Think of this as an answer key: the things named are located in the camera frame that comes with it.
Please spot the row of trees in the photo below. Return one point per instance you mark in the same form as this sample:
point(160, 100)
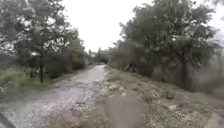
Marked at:
point(100, 56)

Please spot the grass verge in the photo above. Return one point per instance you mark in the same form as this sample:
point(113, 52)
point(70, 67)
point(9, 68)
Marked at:
point(16, 83)
point(150, 96)

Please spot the thicket of trees and bushes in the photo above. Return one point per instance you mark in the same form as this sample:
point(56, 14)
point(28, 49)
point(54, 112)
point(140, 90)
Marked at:
point(166, 43)
point(50, 40)

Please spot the grey gravel path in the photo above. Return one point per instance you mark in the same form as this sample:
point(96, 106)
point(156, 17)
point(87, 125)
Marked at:
point(66, 100)

